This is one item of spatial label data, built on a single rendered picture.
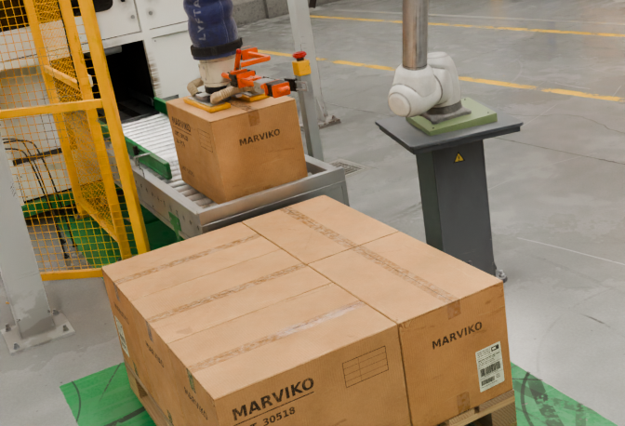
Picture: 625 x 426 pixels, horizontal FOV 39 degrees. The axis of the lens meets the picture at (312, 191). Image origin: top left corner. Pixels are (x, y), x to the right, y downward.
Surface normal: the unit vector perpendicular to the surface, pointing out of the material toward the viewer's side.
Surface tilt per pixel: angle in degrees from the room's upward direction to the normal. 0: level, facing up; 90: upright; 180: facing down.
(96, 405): 0
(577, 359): 0
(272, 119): 90
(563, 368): 0
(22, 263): 90
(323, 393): 90
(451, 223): 90
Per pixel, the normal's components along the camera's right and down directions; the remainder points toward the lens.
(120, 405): -0.15, -0.93
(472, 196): 0.23, 0.29
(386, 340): 0.46, 0.22
